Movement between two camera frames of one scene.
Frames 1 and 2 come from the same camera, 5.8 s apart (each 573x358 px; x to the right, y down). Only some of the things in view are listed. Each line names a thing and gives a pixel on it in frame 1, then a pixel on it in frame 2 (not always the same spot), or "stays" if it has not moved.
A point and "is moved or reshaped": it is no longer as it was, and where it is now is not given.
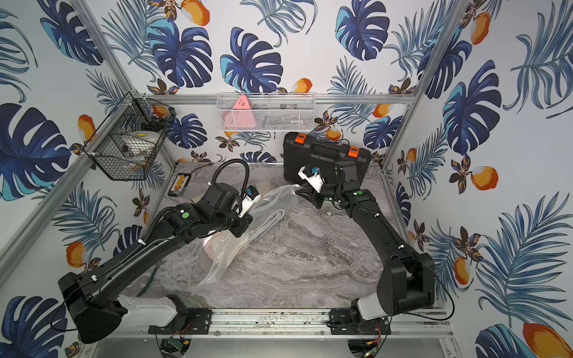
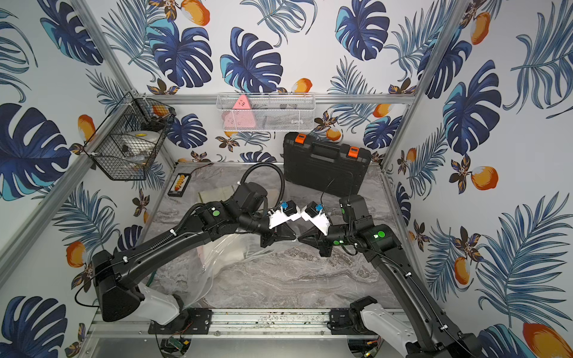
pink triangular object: (241, 116) stays
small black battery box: (179, 186) stays
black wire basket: (124, 144) stays
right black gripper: (311, 195) → (321, 240)
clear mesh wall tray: (268, 111) stays
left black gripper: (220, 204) → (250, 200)
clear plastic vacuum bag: (224, 250) is moved or reshaped
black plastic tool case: (300, 149) stays
